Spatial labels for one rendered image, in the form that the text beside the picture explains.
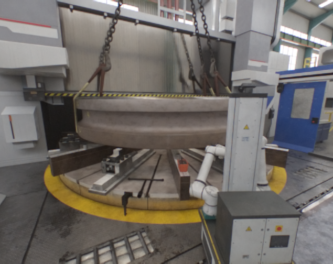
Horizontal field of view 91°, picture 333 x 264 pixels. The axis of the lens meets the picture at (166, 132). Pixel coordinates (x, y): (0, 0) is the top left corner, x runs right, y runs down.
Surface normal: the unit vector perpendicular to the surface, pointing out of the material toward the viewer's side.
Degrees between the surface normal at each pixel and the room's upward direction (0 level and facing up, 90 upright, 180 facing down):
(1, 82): 90
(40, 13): 90
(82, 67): 90
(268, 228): 90
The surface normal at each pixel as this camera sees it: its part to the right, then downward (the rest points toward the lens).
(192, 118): 0.21, 0.19
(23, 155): 0.46, 0.18
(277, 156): -0.65, 0.15
